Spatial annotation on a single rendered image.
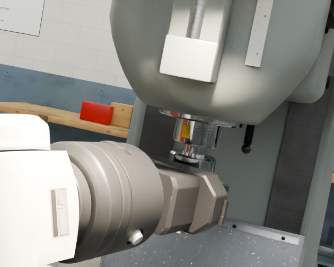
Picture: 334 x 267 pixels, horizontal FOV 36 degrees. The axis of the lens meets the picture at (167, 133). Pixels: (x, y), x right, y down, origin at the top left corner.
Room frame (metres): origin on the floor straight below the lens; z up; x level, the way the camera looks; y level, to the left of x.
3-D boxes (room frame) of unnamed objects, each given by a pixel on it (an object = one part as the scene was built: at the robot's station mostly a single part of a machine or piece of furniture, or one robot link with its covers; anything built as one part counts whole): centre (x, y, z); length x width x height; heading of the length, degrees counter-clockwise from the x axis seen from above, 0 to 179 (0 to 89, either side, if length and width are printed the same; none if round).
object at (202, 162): (0.51, -0.03, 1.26); 0.05 x 0.05 x 0.01
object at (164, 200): (0.43, 0.02, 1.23); 0.13 x 0.12 x 0.10; 58
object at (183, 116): (0.51, -0.03, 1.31); 0.09 x 0.09 x 0.01
